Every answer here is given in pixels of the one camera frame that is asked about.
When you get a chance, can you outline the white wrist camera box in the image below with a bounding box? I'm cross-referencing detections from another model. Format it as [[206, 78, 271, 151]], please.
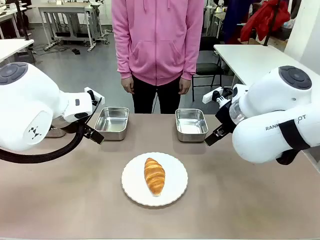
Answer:
[[202, 86, 224, 104], [84, 86, 105, 99]]

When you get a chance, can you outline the white scalloped plate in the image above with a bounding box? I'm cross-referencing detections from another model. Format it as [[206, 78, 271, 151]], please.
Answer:
[[121, 152, 189, 208]]

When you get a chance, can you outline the black strap on arm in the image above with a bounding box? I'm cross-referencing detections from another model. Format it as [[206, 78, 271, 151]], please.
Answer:
[[278, 119, 312, 151]]

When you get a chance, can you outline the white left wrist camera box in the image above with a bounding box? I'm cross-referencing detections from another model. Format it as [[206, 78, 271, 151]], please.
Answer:
[[84, 86, 105, 99]]

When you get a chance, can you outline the person in pink hoodie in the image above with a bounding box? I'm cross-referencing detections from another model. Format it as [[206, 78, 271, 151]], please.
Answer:
[[110, 0, 205, 115]]

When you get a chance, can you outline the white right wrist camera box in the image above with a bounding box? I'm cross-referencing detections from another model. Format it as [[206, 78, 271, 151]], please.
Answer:
[[202, 86, 224, 104]]

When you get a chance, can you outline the dark blue hanging cloth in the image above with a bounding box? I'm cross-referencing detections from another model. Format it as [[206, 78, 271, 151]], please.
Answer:
[[221, 0, 254, 45]]

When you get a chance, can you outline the steel rectangular container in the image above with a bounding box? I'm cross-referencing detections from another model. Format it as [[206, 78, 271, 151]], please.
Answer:
[[93, 106, 131, 142], [174, 108, 209, 143]]

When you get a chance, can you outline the red jacket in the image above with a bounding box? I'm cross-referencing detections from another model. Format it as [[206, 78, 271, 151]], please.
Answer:
[[240, 0, 291, 44]]

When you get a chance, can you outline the black office chair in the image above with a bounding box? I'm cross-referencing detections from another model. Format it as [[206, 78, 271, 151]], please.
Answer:
[[191, 35, 226, 102]]

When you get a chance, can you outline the person's right hand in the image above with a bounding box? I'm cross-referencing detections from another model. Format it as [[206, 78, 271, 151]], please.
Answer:
[[120, 75, 136, 95]]

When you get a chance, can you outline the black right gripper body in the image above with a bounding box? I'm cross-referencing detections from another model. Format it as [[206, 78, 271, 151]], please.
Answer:
[[214, 99, 237, 134]]

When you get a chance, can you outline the white metal-frame workbench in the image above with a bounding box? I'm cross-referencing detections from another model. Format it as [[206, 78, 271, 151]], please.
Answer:
[[36, 1, 104, 53]]

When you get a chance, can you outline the white side table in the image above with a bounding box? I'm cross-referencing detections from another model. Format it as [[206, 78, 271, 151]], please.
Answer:
[[0, 38, 35, 64], [213, 43, 320, 87]]

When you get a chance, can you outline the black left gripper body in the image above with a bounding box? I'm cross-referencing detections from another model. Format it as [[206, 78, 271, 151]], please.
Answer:
[[51, 118, 87, 134]]

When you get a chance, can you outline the person's left hand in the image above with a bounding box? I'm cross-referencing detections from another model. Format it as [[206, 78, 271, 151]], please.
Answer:
[[178, 75, 193, 96]]

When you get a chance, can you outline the golden croissant bread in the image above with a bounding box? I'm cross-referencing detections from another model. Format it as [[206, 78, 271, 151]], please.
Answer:
[[143, 157, 166, 197]]

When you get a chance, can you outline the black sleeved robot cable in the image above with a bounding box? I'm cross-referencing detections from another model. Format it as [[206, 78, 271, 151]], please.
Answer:
[[0, 96, 103, 165]]

